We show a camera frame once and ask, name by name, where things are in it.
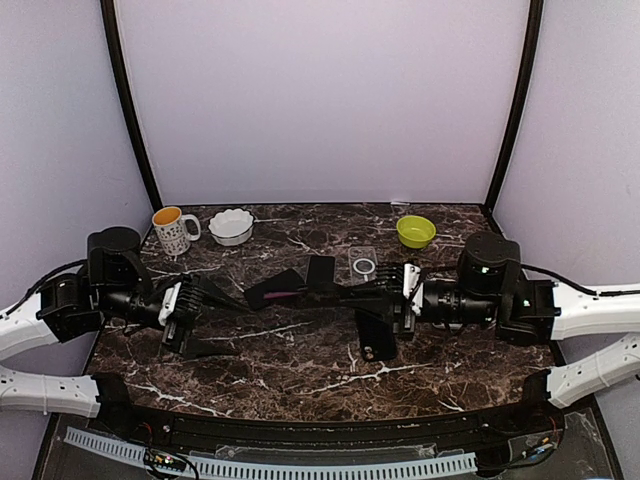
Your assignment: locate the white slotted cable duct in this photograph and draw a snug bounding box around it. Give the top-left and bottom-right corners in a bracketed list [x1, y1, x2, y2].
[64, 427, 478, 480]

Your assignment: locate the clear magsafe phone case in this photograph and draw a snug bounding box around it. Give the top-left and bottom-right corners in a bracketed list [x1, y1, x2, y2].
[348, 246, 378, 285]

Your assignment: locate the left black frame post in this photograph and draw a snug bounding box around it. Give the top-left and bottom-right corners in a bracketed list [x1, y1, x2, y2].
[100, 0, 163, 211]

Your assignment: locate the black silicone phone case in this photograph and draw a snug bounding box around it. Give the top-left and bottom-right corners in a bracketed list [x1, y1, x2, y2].
[354, 310, 397, 362]

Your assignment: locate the black front table rail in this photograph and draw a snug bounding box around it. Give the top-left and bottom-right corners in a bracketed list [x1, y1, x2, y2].
[88, 403, 565, 451]

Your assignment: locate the green bowl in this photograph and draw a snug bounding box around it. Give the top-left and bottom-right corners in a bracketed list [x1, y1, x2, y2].
[396, 215, 437, 249]

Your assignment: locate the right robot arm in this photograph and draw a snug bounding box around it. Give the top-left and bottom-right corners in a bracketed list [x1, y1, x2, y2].
[341, 232, 639, 434]

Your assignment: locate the black frame post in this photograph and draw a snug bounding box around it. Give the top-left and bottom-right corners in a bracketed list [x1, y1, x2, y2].
[483, 0, 544, 216]
[100, 0, 163, 211]

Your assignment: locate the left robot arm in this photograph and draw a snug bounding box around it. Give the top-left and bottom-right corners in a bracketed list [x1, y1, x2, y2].
[1, 226, 244, 436]

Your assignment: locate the small circuit board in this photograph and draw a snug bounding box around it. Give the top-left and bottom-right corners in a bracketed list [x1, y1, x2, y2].
[143, 449, 187, 472]

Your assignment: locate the black phone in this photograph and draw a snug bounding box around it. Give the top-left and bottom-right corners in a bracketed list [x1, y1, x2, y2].
[263, 284, 383, 308]
[244, 269, 306, 311]

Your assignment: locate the right black frame post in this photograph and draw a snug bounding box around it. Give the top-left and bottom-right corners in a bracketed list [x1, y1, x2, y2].
[483, 0, 544, 216]

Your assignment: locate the patterned mug yellow inside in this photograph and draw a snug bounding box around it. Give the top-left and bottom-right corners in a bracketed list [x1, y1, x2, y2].
[152, 206, 202, 257]

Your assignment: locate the white scalloped bowl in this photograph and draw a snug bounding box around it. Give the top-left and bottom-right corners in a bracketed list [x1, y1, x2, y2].
[208, 208, 255, 247]

